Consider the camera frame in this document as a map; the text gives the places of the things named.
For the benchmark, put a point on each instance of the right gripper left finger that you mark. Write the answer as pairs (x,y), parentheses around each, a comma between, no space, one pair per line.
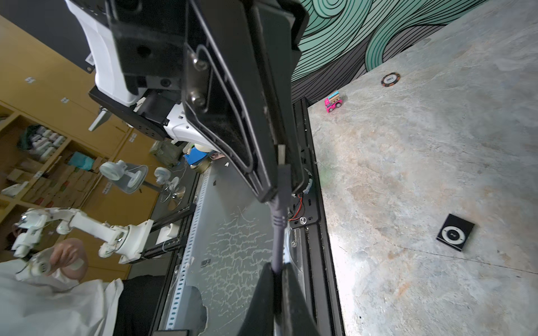
(259,319)

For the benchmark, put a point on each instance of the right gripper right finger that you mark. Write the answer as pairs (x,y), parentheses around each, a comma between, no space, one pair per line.
(295,317)

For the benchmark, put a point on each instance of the black mp3 player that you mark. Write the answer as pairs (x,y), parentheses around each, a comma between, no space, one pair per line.
(455,232)

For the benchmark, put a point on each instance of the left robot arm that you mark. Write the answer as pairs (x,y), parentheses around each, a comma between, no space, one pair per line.
(215,73)

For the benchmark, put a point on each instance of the white desk fan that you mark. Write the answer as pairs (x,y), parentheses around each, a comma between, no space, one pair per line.
(128,177)

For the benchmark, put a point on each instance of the person in white coat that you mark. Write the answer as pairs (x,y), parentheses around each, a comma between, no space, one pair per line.
(62,303)

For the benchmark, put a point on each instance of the pink toy car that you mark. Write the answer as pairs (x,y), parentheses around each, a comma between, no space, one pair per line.
(333,101)

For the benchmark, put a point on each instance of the wooden storage shelf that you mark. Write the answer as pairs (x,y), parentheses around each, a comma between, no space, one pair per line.
(14,124)

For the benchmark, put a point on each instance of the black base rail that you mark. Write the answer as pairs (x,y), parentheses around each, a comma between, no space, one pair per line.
(309,243)

